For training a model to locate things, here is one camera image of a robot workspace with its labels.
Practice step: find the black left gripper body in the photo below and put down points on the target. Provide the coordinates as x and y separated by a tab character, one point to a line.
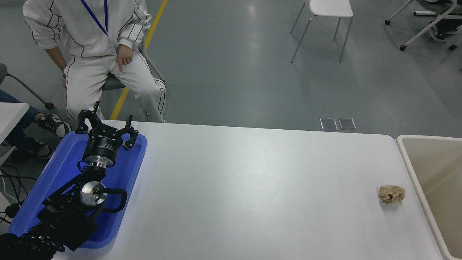
103	146

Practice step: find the person's left forearm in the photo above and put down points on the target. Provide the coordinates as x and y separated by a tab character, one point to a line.
134	30

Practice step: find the person's right forearm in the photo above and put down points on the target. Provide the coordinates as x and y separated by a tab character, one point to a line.
57	60

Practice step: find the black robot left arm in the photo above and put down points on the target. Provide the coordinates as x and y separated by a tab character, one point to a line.
65	213

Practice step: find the metal floor plate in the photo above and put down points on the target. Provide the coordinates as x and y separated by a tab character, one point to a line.
328	124
347	124

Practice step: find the person's right hand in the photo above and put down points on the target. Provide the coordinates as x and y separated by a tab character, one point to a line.
65	82

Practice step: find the person's left hand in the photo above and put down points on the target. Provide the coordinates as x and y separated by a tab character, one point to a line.
124	57

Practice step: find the grey seat metal chair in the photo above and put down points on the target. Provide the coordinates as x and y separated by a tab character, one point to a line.
113	82

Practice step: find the person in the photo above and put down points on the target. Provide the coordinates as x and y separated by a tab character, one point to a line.
52	124
94	72

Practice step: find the blue plastic tray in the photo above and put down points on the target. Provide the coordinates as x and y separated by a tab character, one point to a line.
61	169

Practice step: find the grey wheeled chair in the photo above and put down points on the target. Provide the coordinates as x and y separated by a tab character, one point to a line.
25	88

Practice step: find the white side table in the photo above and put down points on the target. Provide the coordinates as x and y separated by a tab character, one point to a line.
11	113

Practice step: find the white chair with metal legs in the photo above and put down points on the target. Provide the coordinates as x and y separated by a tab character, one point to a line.
330	8

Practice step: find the crumpled tan paper ball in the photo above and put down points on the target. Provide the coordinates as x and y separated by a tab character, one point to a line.
391	194

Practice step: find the white wheeled chair base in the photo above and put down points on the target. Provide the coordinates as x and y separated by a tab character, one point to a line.
420	32

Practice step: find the large pale bin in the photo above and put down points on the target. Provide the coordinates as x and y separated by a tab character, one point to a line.
444	187

